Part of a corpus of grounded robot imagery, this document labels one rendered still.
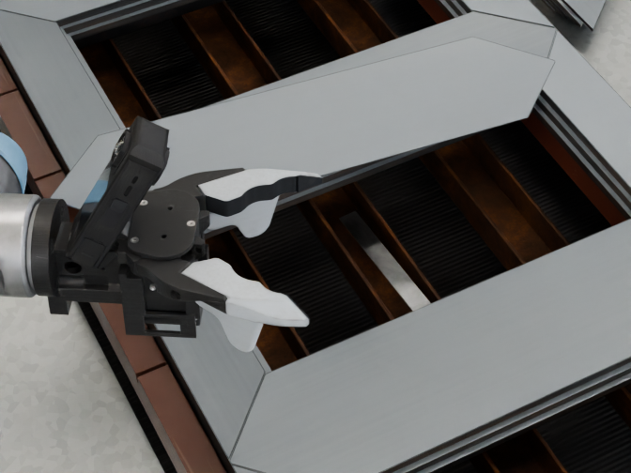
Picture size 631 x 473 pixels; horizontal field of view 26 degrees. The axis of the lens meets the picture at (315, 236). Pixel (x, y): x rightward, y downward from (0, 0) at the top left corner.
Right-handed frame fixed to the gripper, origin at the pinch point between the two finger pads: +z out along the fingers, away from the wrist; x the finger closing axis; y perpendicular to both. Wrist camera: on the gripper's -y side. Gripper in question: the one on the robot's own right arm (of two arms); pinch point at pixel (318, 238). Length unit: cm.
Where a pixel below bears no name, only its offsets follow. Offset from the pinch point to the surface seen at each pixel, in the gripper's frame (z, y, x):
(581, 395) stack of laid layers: 30, 58, -38
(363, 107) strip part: 2, 50, -82
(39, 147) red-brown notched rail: -42, 53, -75
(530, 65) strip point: 26, 48, -92
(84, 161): -35, 52, -70
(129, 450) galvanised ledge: -26, 73, -38
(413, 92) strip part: 9, 49, -86
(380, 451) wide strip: 6, 57, -28
